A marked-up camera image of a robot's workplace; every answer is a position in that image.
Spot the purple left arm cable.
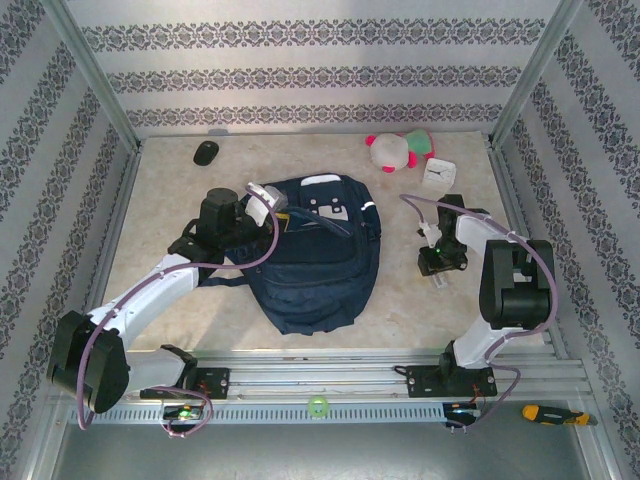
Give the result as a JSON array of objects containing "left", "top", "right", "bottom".
[{"left": 77, "top": 182, "right": 281, "bottom": 440}]

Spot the aluminium frame post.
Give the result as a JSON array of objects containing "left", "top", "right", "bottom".
[
  {"left": 39, "top": 0, "right": 144, "bottom": 151},
  {"left": 489, "top": 0, "right": 586, "bottom": 149}
]

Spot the black computer mouse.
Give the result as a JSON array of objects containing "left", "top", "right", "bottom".
[{"left": 193, "top": 141, "right": 221, "bottom": 167}]

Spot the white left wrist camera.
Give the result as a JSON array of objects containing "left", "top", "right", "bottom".
[{"left": 244, "top": 182, "right": 290, "bottom": 226}]

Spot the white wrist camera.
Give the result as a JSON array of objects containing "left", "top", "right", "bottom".
[
  {"left": 416, "top": 223, "right": 442, "bottom": 247},
  {"left": 244, "top": 182, "right": 290, "bottom": 226}
]

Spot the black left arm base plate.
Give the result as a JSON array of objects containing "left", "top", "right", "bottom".
[{"left": 139, "top": 366, "right": 232, "bottom": 401}]

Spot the white square alarm clock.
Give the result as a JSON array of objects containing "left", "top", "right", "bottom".
[{"left": 421, "top": 156, "right": 457, "bottom": 192}]

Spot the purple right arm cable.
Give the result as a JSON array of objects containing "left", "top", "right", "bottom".
[{"left": 398, "top": 193, "right": 560, "bottom": 436}]

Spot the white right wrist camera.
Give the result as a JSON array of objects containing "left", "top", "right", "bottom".
[{"left": 416, "top": 223, "right": 442, "bottom": 247}]

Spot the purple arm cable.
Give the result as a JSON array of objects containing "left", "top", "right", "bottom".
[
  {"left": 398, "top": 193, "right": 560, "bottom": 436},
  {"left": 77, "top": 182, "right": 281, "bottom": 440}
]

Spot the grey slotted cable duct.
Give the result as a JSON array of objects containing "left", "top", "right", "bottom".
[{"left": 67, "top": 402, "right": 446, "bottom": 426}]

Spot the white pink green plush toy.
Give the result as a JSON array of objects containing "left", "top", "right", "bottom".
[{"left": 364, "top": 128, "right": 436, "bottom": 174}]

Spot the navy blue student backpack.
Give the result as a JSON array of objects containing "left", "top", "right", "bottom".
[{"left": 199, "top": 172, "right": 382, "bottom": 336}]

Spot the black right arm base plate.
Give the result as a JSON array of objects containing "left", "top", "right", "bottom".
[{"left": 394, "top": 363, "right": 497, "bottom": 400}]

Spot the orange black screwdriver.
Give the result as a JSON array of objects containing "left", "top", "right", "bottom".
[{"left": 521, "top": 404, "right": 599, "bottom": 427}]

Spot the aluminium side rail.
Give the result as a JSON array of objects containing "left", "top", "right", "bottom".
[
  {"left": 69, "top": 144, "right": 146, "bottom": 361},
  {"left": 487, "top": 134, "right": 571, "bottom": 361}
]

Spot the controller board with green light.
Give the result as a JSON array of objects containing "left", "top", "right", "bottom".
[
  {"left": 163, "top": 404, "right": 205, "bottom": 421},
  {"left": 443, "top": 402, "right": 482, "bottom": 419}
]

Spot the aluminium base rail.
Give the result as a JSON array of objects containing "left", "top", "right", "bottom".
[{"left": 47, "top": 348, "right": 594, "bottom": 404}]

